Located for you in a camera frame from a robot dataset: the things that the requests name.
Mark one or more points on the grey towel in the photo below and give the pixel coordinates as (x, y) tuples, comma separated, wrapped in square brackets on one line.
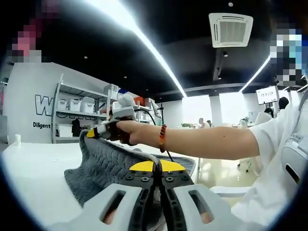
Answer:
[(103, 163)]

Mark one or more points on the person's right hand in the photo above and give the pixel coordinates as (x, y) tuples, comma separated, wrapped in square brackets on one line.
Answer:
[(142, 133)]

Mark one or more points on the black bag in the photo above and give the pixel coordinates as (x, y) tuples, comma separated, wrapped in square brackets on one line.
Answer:
[(76, 128)]

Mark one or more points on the grey metal storage shelf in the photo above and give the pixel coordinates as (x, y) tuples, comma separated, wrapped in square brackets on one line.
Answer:
[(79, 114)]

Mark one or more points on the black tripod stand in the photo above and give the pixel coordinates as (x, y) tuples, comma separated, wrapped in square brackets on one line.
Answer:
[(162, 115)]

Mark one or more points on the person's white shirt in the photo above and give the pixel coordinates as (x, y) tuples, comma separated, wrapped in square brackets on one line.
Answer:
[(264, 192)]

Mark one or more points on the green potted plant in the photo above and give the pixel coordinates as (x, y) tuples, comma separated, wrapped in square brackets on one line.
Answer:
[(185, 125)]

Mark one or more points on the ceiling light strip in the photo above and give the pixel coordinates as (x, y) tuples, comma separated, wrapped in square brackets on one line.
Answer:
[(255, 75), (156, 49)]

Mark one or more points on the white paper cup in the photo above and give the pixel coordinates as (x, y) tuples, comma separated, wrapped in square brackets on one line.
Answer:
[(17, 140)]

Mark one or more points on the white chest device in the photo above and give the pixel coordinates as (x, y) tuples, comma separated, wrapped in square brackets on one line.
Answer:
[(292, 154)]

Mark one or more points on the black ceiling track light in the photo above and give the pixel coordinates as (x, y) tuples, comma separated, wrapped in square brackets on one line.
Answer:
[(217, 69)]

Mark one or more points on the ceiling air conditioner unit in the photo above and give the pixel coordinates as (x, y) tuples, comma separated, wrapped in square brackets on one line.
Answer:
[(231, 30)]

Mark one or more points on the wall clock screen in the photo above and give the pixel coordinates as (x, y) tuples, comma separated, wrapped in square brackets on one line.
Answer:
[(265, 94)]

